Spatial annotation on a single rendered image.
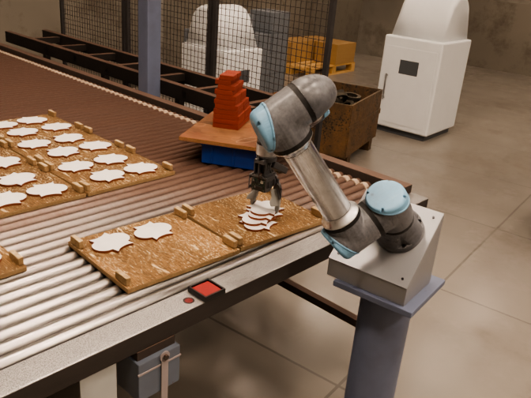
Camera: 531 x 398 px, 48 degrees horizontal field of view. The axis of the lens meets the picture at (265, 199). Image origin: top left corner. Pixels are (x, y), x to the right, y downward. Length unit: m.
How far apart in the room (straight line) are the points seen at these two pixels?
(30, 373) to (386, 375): 1.14
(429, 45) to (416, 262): 5.01
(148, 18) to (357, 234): 2.39
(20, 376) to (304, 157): 0.84
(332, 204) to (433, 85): 5.15
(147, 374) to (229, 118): 1.48
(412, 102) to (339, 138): 1.56
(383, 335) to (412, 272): 0.26
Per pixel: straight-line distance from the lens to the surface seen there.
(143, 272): 1.75
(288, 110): 1.46
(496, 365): 3.28
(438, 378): 3.07
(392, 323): 1.95
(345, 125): 5.43
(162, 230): 1.97
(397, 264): 1.84
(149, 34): 3.74
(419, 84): 6.76
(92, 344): 1.51
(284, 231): 2.03
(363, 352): 2.04
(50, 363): 1.47
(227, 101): 2.76
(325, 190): 1.59
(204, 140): 2.60
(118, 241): 1.91
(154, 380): 1.64
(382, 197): 1.69
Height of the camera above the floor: 1.81
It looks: 23 degrees down
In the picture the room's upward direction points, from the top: 5 degrees clockwise
